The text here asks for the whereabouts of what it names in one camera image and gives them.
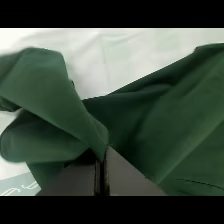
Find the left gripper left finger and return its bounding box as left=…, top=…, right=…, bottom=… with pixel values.
left=35, top=158, right=102, bottom=197

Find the dark green shirt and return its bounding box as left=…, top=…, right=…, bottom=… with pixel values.
left=0, top=42, right=224, bottom=197

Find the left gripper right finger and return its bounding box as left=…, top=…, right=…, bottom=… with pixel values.
left=101, top=144, right=168, bottom=197

